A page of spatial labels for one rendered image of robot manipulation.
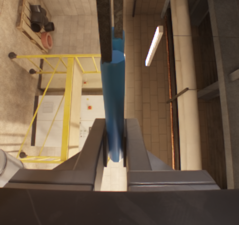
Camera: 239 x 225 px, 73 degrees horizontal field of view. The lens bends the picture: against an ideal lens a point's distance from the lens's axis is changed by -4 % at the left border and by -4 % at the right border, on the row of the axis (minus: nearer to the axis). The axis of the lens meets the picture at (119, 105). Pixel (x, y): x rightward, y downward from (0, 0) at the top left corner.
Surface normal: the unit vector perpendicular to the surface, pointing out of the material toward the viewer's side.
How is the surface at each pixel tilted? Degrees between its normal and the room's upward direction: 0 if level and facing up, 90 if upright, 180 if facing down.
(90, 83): 90
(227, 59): 90
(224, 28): 90
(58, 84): 90
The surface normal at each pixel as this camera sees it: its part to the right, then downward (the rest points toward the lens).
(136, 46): 0.00, -0.17
